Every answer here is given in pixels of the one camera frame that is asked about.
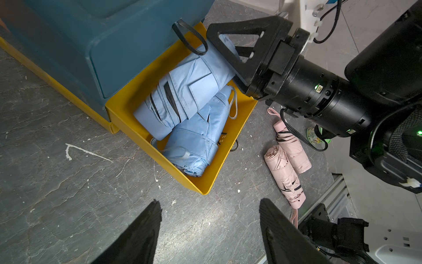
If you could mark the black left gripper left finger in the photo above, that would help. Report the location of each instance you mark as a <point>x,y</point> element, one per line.
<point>137,244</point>

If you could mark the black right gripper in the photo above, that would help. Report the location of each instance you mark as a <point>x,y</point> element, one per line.
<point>275,70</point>

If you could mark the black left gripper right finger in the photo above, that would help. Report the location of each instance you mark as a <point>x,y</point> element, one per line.
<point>284,243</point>

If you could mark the blue umbrella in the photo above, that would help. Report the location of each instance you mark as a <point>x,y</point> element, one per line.
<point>184,91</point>
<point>193,143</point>

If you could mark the teal and yellow drawer box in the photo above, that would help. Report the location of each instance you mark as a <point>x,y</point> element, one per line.
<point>107,56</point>

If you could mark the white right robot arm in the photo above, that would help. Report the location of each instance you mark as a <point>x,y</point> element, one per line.
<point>378,104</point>

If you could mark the pink folded umbrella front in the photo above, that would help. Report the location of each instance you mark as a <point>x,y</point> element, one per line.
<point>286,179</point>

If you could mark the pink folded umbrella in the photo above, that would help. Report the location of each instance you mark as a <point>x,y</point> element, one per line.
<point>290,144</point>
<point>286,179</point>

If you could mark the pink folded umbrella rear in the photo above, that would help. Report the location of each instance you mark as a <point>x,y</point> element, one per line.
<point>290,144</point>

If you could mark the green round object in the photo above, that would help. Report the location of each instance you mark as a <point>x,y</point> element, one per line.
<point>313,138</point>

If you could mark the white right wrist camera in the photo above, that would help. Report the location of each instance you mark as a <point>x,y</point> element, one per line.
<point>304,15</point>

